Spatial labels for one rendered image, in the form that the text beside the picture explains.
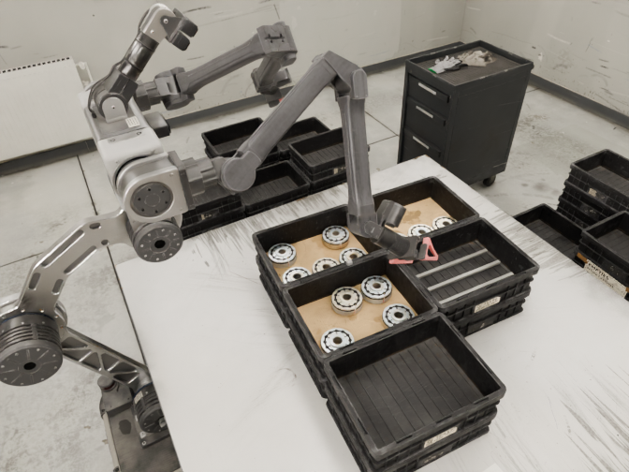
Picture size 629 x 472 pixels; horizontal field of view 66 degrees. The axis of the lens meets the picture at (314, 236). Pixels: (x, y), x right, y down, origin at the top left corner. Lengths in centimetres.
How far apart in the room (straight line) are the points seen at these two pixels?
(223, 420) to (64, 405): 126
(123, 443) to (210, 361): 62
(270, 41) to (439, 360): 104
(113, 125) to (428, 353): 108
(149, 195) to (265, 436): 80
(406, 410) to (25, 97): 351
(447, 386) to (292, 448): 48
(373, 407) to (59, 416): 167
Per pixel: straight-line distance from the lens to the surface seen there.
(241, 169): 114
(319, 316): 162
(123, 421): 225
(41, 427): 270
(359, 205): 129
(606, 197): 291
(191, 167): 113
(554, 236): 297
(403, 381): 149
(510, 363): 176
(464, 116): 308
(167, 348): 180
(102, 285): 316
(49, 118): 425
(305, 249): 184
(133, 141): 120
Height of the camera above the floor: 208
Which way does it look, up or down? 41 degrees down
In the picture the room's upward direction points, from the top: 3 degrees counter-clockwise
